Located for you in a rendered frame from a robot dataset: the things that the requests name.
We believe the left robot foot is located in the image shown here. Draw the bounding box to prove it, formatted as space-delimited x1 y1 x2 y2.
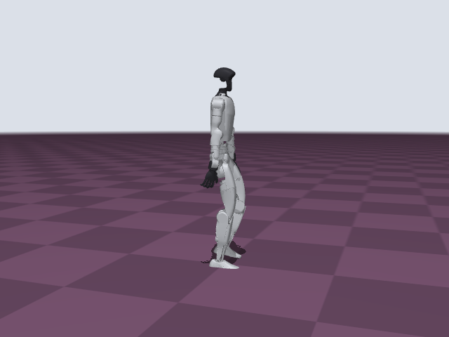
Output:
213 247 241 258

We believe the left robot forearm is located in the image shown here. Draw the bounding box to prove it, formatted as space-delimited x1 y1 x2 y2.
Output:
226 134 236 159

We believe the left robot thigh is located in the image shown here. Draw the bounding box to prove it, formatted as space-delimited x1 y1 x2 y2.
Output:
229 157 246 213

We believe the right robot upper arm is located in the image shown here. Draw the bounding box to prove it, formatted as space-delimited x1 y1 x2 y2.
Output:
210 98 225 139

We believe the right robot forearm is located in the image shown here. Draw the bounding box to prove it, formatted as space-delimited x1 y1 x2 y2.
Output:
210 130 222 169

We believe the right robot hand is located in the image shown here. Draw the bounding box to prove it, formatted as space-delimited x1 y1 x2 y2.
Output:
201 160 218 188

